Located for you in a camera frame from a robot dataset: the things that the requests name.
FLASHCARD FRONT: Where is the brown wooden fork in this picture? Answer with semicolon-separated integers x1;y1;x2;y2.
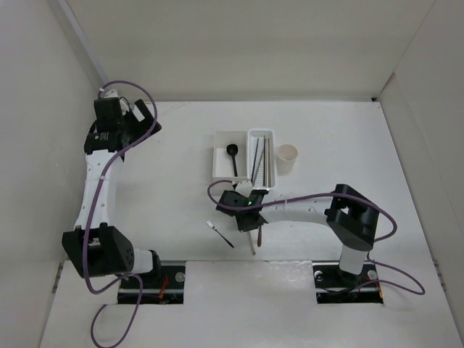
257;226;262;247

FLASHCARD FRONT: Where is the black spoon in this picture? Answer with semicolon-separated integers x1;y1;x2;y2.
226;144;239;177

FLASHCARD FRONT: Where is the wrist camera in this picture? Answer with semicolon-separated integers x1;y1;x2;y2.
98;88;119;99
234;180;253;197

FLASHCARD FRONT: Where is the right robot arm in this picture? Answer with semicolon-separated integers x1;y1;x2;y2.
216;184;379;286

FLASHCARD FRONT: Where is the small metal fork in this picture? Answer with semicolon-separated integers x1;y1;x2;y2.
207;220;235;248

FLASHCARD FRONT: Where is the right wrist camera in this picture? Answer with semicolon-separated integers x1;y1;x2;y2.
234;180;253;197

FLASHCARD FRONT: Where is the white square box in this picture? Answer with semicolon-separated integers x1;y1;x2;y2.
212;130;249;181

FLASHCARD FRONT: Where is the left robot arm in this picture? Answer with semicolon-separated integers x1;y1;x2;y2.
62;97;162;288

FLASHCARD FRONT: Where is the white perforated basket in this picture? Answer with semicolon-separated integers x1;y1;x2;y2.
246;128;277;189

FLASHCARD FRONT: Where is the beige wooden spoon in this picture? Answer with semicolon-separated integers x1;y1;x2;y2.
246;232;256;256

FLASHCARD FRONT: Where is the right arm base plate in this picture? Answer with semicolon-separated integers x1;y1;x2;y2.
312;262;384;305

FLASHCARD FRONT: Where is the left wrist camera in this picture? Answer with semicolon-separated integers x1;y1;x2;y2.
98;88;119;99

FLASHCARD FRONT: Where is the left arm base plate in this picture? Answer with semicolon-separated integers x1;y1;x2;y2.
117;261;186;305

